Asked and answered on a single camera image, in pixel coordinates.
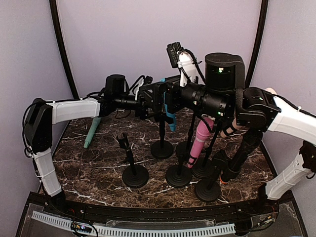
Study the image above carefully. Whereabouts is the mint green microphone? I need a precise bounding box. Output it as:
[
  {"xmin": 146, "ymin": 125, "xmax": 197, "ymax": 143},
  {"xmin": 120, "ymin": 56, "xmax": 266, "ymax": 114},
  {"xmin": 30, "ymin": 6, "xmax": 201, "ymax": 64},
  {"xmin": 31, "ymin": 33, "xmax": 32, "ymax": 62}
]
[{"xmin": 83, "ymin": 118, "xmax": 101, "ymax": 149}]

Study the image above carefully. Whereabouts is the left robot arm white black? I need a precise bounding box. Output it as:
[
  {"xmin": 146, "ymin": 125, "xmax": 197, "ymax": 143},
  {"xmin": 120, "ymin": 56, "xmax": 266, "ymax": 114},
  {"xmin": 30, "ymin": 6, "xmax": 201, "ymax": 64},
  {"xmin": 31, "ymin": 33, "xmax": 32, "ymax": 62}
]
[{"xmin": 22, "ymin": 74, "xmax": 148, "ymax": 215}]

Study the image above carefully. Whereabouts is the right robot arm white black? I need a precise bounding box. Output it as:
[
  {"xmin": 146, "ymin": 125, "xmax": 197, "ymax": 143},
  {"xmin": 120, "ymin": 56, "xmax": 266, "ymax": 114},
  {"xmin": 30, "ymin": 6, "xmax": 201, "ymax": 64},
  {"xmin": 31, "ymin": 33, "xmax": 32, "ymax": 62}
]
[{"xmin": 137, "ymin": 53, "xmax": 316, "ymax": 214}]

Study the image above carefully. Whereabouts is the blue microphone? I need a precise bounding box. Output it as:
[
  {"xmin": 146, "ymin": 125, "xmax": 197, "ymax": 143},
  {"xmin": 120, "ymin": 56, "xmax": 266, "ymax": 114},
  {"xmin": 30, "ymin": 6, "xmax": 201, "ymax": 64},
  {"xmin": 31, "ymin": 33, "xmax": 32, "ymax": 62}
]
[{"xmin": 164, "ymin": 103, "xmax": 176, "ymax": 132}]

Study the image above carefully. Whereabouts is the black mic stand blue mic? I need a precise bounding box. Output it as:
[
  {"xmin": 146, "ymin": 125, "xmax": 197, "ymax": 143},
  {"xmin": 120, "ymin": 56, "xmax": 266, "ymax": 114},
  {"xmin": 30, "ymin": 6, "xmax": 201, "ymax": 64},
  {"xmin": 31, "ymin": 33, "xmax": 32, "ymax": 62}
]
[{"xmin": 151, "ymin": 113, "xmax": 174, "ymax": 159}]

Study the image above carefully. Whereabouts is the cream pink microphone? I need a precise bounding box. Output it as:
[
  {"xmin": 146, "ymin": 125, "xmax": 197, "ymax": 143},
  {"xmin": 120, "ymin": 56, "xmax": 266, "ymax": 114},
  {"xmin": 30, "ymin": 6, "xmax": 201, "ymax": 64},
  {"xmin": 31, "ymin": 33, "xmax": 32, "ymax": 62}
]
[{"xmin": 220, "ymin": 86, "xmax": 277, "ymax": 138}]

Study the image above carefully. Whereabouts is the black mic stand cream mic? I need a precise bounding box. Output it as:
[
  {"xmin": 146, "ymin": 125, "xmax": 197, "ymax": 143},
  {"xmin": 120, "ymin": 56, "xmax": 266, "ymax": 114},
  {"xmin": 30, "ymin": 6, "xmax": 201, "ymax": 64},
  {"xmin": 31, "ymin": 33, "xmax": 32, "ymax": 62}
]
[{"xmin": 191, "ymin": 119, "xmax": 222, "ymax": 179}]

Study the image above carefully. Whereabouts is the black microphone orange base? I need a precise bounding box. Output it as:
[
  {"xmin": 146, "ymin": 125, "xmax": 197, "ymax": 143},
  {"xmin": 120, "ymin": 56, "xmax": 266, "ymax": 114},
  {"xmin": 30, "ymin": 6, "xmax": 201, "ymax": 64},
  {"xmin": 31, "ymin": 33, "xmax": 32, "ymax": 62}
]
[{"xmin": 220, "ymin": 128, "xmax": 263, "ymax": 184}]

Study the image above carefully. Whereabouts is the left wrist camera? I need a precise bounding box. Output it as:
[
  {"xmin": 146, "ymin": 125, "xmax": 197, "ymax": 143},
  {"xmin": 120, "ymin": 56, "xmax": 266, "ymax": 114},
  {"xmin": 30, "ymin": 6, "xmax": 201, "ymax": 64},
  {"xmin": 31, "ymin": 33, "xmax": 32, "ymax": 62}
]
[{"xmin": 132, "ymin": 75, "xmax": 153, "ymax": 97}]

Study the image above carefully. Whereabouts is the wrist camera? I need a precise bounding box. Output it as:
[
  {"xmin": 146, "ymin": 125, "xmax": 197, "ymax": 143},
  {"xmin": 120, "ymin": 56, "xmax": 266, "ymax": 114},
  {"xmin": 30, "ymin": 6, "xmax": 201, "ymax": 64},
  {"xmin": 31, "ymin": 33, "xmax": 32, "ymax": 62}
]
[
  {"xmin": 166, "ymin": 41, "xmax": 198, "ymax": 87},
  {"xmin": 132, "ymin": 75, "xmax": 153, "ymax": 97}
]

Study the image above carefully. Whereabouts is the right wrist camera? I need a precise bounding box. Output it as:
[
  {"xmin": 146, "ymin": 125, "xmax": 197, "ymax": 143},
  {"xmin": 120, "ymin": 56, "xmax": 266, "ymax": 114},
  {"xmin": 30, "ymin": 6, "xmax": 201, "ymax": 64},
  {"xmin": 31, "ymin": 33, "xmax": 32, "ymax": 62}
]
[{"xmin": 166, "ymin": 41, "xmax": 198, "ymax": 87}]

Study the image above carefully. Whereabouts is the black front table rail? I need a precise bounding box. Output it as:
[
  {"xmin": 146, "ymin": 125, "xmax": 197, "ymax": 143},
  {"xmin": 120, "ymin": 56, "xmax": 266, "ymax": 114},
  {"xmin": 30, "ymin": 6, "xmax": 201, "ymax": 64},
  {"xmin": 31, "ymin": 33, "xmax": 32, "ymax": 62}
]
[{"xmin": 29, "ymin": 192, "xmax": 279, "ymax": 224}]

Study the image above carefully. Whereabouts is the right black frame post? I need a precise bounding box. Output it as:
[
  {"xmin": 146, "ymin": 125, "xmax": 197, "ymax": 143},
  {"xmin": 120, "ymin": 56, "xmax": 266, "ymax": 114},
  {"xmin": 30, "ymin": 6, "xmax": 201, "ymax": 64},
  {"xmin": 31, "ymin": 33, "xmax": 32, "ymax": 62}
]
[{"xmin": 244, "ymin": 0, "xmax": 270, "ymax": 88}]

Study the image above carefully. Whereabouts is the black frame post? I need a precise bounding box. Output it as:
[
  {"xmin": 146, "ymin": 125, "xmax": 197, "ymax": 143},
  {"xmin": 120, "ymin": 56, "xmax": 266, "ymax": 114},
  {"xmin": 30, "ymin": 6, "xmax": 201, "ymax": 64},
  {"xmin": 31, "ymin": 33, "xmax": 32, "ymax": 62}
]
[
  {"xmin": 49, "ymin": 0, "xmax": 79, "ymax": 99},
  {"xmin": 244, "ymin": 0, "xmax": 270, "ymax": 88}
]

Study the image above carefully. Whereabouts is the white slotted cable duct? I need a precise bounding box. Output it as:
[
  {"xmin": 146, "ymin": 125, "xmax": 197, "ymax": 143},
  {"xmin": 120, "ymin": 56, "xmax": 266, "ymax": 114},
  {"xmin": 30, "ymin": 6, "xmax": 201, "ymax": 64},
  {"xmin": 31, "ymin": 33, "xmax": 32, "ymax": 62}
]
[{"xmin": 31, "ymin": 211, "xmax": 236, "ymax": 237}]

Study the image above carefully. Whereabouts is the left black frame post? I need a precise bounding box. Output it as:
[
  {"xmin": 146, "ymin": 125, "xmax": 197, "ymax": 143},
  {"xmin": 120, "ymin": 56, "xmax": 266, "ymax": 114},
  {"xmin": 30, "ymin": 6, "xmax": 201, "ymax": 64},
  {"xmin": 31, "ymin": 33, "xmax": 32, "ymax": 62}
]
[{"xmin": 49, "ymin": 0, "xmax": 79, "ymax": 99}]

